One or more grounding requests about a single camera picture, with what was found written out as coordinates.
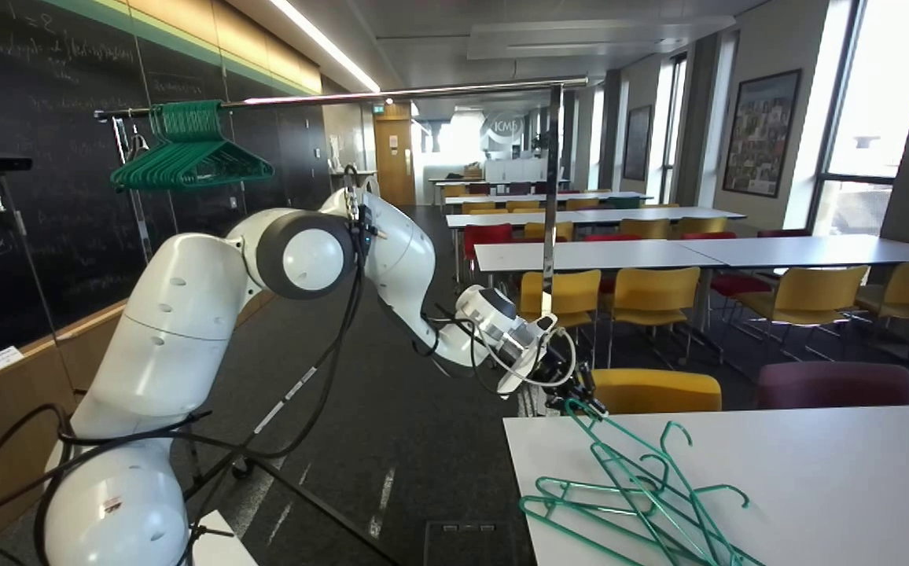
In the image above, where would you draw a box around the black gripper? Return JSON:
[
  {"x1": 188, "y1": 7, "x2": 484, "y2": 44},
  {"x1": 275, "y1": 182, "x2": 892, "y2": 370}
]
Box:
[{"x1": 522, "y1": 349, "x2": 586, "y2": 416}]

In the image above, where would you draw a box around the white rectangular table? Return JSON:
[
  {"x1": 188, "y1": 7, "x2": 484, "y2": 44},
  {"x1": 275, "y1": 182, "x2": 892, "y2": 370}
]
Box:
[
  {"x1": 434, "y1": 177, "x2": 583, "y2": 195},
  {"x1": 436, "y1": 191, "x2": 654, "y2": 214},
  {"x1": 681, "y1": 235, "x2": 909, "y2": 276},
  {"x1": 470, "y1": 239, "x2": 713, "y2": 366},
  {"x1": 441, "y1": 207, "x2": 744, "y2": 292}
]

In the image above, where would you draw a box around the red chair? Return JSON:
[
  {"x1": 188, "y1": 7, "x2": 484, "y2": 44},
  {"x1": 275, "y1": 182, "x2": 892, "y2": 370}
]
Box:
[
  {"x1": 456, "y1": 222, "x2": 516, "y2": 276},
  {"x1": 703, "y1": 271, "x2": 778, "y2": 304}
]

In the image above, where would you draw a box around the white counter cabinet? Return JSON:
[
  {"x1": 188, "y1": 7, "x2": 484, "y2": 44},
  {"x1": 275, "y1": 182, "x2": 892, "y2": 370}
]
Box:
[{"x1": 481, "y1": 154, "x2": 555, "y2": 190}]

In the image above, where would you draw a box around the wooden door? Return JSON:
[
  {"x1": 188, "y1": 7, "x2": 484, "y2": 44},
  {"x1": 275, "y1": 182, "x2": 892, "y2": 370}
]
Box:
[{"x1": 371, "y1": 99, "x2": 418, "y2": 211}]

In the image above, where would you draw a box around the large window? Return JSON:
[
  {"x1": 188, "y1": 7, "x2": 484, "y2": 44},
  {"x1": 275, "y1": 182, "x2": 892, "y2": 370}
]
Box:
[
  {"x1": 806, "y1": 0, "x2": 909, "y2": 243},
  {"x1": 642, "y1": 55, "x2": 711, "y2": 211}
]

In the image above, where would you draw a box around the large framed picture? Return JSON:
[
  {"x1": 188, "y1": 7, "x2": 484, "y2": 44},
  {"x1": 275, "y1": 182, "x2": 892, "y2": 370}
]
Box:
[{"x1": 719, "y1": 68, "x2": 806, "y2": 204}]

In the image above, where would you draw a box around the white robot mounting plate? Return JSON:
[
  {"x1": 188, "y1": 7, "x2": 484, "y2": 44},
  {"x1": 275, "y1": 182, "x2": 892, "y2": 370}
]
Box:
[{"x1": 193, "y1": 505, "x2": 261, "y2": 566}]

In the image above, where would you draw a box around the ceiling light strip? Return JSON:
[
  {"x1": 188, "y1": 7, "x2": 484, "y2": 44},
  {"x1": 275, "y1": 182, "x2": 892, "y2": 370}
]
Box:
[{"x1": 264, "y1": 0, "x2": 388, "y2": 98}]

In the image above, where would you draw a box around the bunch of green hangers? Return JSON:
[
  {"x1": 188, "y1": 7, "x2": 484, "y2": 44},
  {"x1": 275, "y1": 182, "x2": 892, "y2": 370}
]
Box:
[{"x1": 108, "y1": 98, "x2": 278, "y2": 195}]

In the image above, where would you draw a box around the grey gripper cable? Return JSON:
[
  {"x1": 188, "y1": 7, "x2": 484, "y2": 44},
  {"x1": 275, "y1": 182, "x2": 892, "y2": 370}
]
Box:
[{"x1": 527, "y1": 312, "x2": 586, "y2": 393}]

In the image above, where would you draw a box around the metal clothes rail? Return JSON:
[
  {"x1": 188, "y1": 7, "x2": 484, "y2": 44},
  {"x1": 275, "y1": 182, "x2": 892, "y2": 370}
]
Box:
[{"x1": 92, "y1": 72, "x2": 595, "y2": 566}]

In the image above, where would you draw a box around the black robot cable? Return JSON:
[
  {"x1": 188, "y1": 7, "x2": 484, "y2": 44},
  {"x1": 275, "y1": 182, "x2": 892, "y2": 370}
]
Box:
[{"x1": 0, "y1": 200, "x2": 377, "y2": 566}]

